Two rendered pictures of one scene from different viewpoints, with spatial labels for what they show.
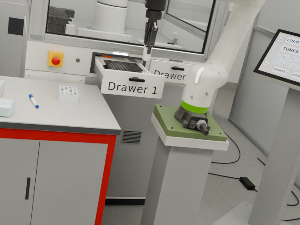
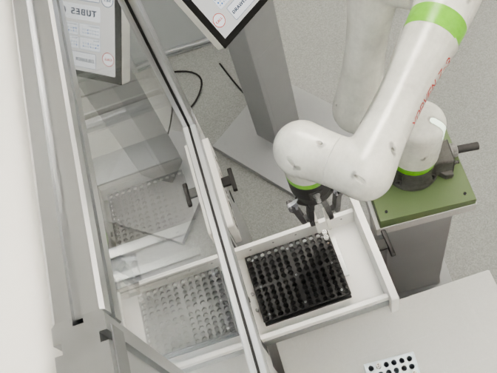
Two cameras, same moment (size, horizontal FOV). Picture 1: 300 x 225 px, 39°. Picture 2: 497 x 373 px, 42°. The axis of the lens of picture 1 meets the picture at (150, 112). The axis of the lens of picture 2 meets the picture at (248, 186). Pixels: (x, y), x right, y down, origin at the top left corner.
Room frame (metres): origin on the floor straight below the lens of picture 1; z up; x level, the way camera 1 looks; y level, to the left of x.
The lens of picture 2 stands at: (1.86, 0.70, 2.41)
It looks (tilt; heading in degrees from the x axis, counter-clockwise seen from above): 60 degrees down; 294
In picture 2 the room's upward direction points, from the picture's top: 22 degrees counter-clockwise
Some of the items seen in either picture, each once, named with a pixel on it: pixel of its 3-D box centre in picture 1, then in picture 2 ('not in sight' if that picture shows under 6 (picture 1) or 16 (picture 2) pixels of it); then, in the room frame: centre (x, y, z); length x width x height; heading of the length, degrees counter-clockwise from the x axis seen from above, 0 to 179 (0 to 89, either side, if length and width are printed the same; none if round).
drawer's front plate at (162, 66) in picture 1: (174, 72); (221, 189); (2.29, -0.09, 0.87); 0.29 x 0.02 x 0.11; 110
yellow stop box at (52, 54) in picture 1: (55, 59); not in sight; (2.05, 0.51, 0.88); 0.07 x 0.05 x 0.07; 110
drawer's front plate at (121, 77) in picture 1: (133, 84); (373, 252); (1.88, 0.10, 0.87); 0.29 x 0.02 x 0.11; 110
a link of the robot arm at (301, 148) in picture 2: not in sight; (306, 154); (2.00, 0.08, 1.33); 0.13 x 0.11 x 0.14; 155
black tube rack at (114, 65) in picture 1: (123, 72); (297, 278); (2.07, 0.17, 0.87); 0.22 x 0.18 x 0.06; 20
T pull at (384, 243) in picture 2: (136, 79); (383, 244); (1.86, 0.09, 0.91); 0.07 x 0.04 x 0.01; 110
